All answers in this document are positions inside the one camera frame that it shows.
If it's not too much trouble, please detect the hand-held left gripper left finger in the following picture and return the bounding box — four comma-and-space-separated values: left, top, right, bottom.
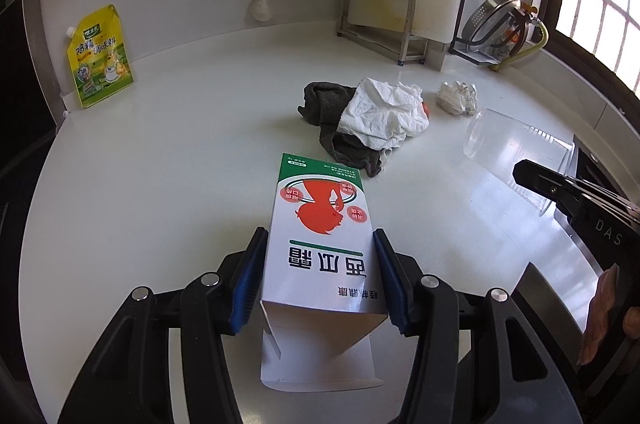
57, 226, 271, 424

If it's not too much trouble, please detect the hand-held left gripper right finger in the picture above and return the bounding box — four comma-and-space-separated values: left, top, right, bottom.
371, 228, 583, 424

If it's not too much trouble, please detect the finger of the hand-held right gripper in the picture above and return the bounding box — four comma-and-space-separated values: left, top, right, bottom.
511, 159, 640, 225

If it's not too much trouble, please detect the clear plastic cup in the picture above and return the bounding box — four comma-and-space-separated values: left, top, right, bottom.
464, 109, 575, 217

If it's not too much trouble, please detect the white green red carton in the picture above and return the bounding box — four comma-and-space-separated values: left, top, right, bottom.
260, 153, 389, 390

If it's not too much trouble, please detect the white paper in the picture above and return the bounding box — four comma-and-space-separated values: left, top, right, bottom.
436, 81, 477, 117

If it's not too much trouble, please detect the white tissue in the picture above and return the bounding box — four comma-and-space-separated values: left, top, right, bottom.
337, 77, 431, 151

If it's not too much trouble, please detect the dark grey cloth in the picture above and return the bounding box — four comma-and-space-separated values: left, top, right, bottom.
297, 81, 383, 178

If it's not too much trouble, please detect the person's right hand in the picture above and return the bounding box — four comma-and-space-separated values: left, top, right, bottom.
577, 264, 622, 366

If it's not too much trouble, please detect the black kitchen sink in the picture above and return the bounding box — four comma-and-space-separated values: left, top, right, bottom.
570, 134, 640, 195

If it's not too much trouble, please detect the glass pot lid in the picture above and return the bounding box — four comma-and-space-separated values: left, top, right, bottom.
460, 0, 531, 54

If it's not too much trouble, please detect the metal cutting board stand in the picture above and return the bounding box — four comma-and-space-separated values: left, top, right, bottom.
337, 0, 431, 67

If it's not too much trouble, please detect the yellow seasoning pouch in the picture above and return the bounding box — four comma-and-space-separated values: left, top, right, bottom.
65, 4, 135, 109

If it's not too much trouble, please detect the gas valve with yellow hose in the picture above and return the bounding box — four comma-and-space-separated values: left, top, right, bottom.
490, 1, 549, 72

